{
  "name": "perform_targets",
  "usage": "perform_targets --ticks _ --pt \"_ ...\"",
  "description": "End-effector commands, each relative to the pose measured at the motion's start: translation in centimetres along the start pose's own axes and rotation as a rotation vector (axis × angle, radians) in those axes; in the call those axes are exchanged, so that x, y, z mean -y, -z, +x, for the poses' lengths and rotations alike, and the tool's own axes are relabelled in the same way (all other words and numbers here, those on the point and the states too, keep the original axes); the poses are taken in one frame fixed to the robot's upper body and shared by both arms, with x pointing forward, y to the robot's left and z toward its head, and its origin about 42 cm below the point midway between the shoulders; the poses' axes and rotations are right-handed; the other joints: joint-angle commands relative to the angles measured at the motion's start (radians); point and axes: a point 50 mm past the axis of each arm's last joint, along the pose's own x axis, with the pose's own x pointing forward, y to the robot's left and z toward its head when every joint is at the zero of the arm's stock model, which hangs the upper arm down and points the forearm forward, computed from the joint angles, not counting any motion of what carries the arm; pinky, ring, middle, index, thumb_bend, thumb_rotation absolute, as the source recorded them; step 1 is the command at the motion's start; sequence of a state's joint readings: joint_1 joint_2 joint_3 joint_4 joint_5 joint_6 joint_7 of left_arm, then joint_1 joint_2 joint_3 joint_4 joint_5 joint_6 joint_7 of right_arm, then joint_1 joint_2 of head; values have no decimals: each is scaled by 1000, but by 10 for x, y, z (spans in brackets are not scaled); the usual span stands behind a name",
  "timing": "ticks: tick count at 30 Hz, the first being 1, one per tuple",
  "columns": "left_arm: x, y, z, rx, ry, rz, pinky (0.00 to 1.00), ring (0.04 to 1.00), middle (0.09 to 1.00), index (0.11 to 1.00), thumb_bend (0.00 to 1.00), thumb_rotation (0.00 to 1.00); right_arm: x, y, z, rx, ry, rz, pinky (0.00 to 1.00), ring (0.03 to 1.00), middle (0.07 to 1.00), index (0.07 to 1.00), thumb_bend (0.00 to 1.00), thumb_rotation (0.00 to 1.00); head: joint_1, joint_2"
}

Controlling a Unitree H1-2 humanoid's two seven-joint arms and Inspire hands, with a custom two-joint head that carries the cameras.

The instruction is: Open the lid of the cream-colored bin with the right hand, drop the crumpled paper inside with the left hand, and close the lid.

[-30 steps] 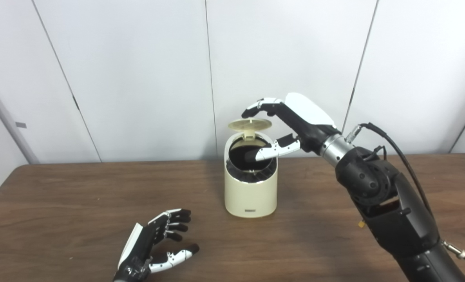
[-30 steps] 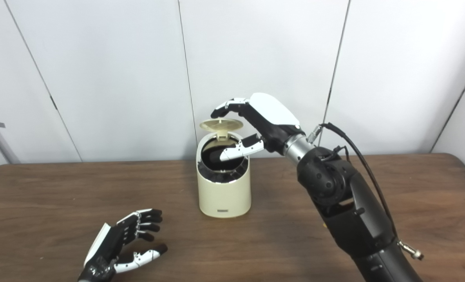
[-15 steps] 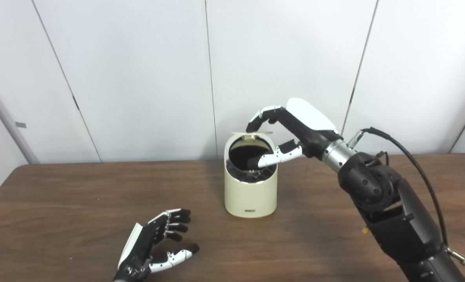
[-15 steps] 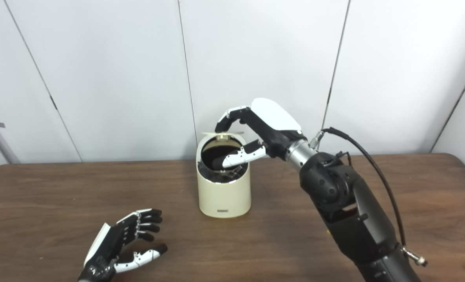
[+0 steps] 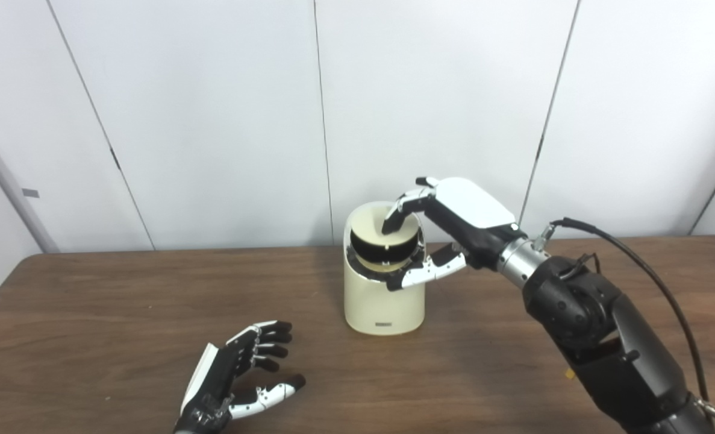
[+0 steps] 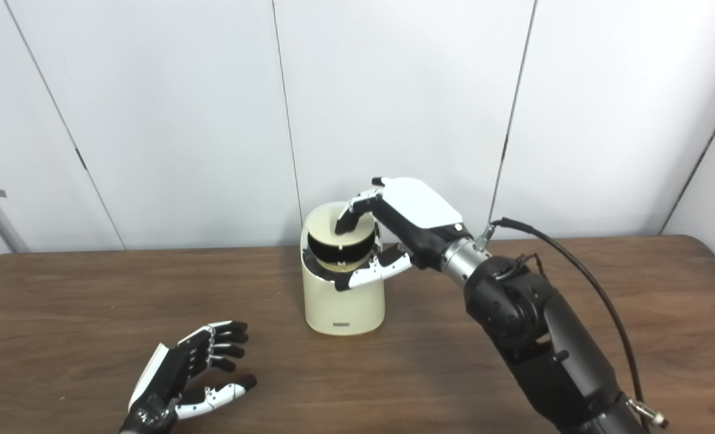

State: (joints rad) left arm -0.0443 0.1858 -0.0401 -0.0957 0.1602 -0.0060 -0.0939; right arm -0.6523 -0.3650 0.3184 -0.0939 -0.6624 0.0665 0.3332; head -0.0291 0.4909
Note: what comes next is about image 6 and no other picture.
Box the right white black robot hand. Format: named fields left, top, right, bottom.
left=333, top=176, right=473, bottom=292

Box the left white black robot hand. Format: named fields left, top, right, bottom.
left=119, top=321, right=258, bottom=434

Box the cream round bin lid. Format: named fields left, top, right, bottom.
left=306, top=204, right=377, bottom=249

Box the cream-colored round bin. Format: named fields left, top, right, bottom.
left=300, top=203, right=388, bottom=336

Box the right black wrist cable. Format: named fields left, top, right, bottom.
left=475, top=218, right=670, bottom=434

